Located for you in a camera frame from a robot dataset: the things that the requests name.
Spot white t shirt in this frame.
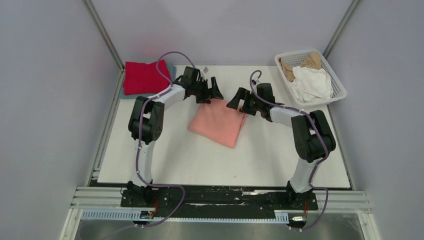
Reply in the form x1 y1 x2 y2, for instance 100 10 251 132
290 66 334 103

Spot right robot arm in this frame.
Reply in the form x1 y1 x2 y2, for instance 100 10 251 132
226 80 336 209

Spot folded grey-blue t shirt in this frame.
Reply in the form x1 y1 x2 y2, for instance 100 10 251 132
119 61 177 100

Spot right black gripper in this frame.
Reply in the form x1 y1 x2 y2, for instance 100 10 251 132
227 87 264 116

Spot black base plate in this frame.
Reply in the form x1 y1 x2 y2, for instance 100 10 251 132
120 185 318 220

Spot tan t shirt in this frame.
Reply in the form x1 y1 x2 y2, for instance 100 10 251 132
278 52 321 83

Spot folded red t shirt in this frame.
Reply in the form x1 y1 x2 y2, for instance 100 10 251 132
122 59 173 96

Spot salmon pink t shirt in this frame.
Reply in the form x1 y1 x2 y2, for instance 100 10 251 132
188 99 247 149

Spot aluminium frame rail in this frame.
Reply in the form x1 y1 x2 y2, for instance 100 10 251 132
70 186 373 214

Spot slotted cable duct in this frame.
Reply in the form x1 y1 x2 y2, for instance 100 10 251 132
80 209 290 225

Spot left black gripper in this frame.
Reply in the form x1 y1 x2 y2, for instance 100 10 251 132
191 77 224 104

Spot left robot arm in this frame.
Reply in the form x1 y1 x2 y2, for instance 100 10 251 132
123 66 224 207

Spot white plastic basket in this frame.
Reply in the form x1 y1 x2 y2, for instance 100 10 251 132
274 49 347 109

